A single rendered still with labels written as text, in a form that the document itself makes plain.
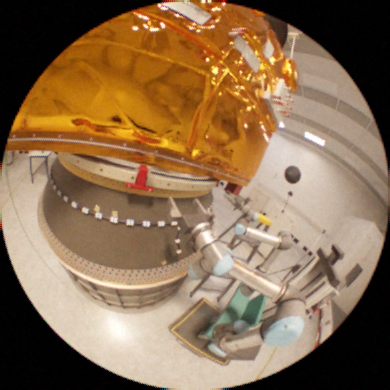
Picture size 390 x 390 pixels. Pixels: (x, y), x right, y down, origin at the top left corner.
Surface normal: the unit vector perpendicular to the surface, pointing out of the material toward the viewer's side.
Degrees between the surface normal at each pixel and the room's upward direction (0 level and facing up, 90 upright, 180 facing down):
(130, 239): 62
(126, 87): 88
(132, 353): 0
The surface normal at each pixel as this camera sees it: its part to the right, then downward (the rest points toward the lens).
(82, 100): 0.58, 0.51
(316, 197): -0.72, -0.04
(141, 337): 0.40, -0.85
